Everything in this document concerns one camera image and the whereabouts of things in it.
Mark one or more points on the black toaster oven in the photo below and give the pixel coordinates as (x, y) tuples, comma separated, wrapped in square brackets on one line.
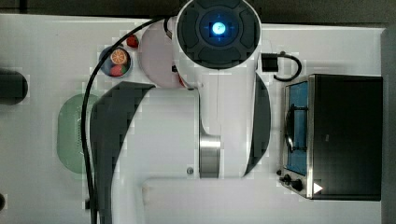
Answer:
[(332, 143)]

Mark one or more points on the toy watermelon slice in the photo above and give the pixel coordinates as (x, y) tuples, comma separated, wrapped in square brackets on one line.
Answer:
[(118, 70)]

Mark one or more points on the toy strawberry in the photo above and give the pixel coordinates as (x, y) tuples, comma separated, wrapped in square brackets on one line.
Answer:
[(132, 41)]

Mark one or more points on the black clamp with cable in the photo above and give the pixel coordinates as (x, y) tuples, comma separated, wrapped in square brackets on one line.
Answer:
[(270, 64)]

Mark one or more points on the blue bowl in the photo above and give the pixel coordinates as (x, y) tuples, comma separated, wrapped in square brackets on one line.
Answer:
[(108, 64)]

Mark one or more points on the green strainer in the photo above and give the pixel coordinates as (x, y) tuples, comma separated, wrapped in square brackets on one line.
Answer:
[(69, 145)]

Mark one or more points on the pink plate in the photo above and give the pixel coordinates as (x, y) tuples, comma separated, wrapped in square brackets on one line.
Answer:
[(155, 56)]

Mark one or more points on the toy orange slice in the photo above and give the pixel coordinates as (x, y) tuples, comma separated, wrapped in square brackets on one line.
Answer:
[(119, 56)]

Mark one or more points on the black cylinder post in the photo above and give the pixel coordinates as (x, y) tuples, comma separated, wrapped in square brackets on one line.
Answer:
[(2, 202), (13, 87)]

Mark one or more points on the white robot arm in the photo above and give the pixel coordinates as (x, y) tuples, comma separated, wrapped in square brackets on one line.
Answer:
[(216, 126)]

